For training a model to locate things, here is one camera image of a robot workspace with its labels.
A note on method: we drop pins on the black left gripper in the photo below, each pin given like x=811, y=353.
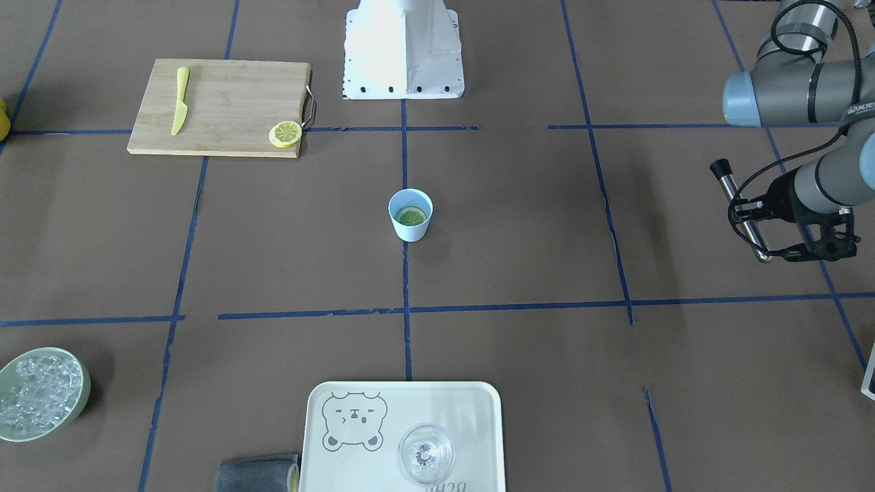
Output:
x=783, y=196

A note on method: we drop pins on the steel muddler stick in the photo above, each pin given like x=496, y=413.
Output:
x=740, y=212

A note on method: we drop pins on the yellow lemon half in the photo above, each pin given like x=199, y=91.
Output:
x=285, y=134

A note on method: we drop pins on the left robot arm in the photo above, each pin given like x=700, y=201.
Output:
x=809, y=70

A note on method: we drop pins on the lime slice in cup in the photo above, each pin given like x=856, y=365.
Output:
x=411, y=216

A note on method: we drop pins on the light blue cup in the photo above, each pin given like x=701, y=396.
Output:
x=410, y=197

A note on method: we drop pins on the whole yellow lemon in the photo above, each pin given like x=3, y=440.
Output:
x=5, y=123

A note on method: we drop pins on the clear wine glass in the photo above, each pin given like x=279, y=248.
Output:
x=426, y=454

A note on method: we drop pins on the cream bear tray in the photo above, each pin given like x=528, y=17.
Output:
x=353, y=430

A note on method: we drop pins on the grey folded cloth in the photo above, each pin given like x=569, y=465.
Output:
x=267, y=473

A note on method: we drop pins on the wooden cutting board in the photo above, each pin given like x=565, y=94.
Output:
x=232, y=106

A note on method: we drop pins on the yellow plastic knife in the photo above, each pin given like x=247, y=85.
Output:
x=181, y=108

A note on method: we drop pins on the green bowl of ice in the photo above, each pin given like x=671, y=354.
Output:
x=42, y=391

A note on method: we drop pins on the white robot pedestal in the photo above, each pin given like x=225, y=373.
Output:
x=402, y=50

